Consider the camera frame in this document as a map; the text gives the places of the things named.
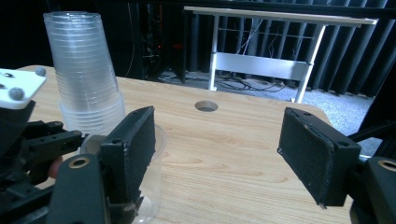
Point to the dark pleated curtain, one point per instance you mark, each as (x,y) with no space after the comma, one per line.
(351,62)

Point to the dark equipment rack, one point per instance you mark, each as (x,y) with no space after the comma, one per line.
(158,43)

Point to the white desk frame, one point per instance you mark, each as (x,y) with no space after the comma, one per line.
(258,67)

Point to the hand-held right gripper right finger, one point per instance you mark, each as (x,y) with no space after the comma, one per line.
(314,155)

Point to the stack of clear plastic cups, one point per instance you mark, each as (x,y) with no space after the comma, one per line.
(84,77)

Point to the black tripod stand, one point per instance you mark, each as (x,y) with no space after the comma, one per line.
(379,124)

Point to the single clear plastic cup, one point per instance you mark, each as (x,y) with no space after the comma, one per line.
(155,177)

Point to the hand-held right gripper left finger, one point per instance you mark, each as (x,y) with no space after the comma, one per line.
(130,155)

